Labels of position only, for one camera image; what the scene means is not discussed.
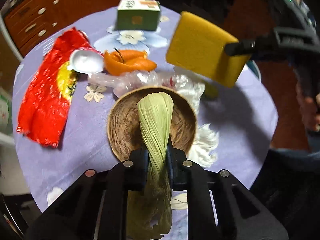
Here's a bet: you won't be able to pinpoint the green corn husk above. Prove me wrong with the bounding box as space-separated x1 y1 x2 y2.
126 92 174 239

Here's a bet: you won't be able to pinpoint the white tissue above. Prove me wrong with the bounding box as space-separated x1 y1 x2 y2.
159 65 220 169

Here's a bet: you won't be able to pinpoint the brown coconut shell bowl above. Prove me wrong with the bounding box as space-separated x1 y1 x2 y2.
107 87 197 161

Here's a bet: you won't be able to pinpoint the yellow sponge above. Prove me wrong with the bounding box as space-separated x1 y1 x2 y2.
166 11 250 88

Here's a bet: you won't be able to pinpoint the clear plastic bag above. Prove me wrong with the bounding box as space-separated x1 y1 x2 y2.
87 69 181 98

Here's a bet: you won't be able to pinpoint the red snack wrapper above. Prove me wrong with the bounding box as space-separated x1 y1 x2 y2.
16 28 96 148

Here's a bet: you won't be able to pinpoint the green white carton box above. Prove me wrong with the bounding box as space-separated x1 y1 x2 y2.
116 0 161 31

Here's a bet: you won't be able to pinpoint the orange peel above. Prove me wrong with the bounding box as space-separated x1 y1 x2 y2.
104 49 157 76

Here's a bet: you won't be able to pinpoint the white eggshell half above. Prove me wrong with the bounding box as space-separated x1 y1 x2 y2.
67 50 104 74

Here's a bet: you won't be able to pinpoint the brown wooden kitchen cabinets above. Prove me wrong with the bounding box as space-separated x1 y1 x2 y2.
3 0 161 57

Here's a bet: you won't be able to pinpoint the right hand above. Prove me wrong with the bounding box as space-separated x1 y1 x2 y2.
296 82 319 132

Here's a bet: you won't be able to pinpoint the purple floral tablecloth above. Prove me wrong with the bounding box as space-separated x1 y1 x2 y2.
11 4 279 240

